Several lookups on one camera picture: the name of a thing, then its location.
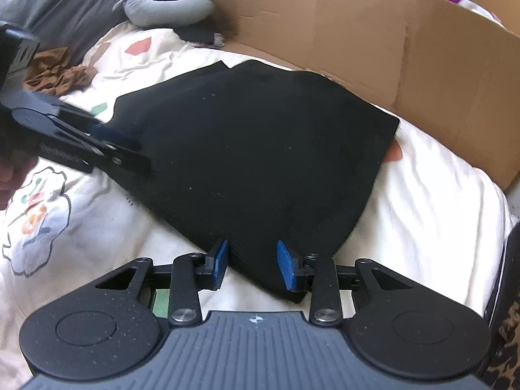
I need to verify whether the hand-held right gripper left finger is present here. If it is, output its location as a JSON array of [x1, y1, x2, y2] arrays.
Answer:
[[94, 239, 229, 326]]

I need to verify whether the brown cardboard sheet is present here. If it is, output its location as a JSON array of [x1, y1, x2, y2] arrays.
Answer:
[[195, 0, 520, 191]]

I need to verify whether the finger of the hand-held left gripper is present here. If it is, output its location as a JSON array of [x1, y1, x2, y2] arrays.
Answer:
[[53, 105, 141, 150], [57, 128, 153, 178]]

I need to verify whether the dark grey pillow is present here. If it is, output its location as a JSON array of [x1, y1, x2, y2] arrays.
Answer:
[[0, 0, 128, 66]]

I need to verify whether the person's left hand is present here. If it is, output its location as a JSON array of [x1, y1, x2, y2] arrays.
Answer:
[[0, 155, 38, 212]]

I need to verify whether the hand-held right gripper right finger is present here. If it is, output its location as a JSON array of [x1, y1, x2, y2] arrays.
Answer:
[[276, 240, 407, 326]]

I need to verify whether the small dark cloth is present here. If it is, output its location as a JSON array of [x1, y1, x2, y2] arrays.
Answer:
[[178, 23, 226, 48]]

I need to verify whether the leopard print cloth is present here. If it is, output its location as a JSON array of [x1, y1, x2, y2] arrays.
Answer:
[[483, 219, 520, 390]]

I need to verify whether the brown garment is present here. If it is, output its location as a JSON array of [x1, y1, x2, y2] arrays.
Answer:
[[23, 46, 99, 97]]

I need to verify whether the cream printed bed sheet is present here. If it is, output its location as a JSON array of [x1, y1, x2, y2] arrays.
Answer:
[[0, 20, 520, 334]]

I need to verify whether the grey neck pillow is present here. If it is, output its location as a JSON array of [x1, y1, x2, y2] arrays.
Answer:
[[114, 0, 215, 30]]

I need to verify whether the black garment with patterned lining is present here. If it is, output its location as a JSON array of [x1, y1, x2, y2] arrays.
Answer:
[[110, 60, 401, 305]]

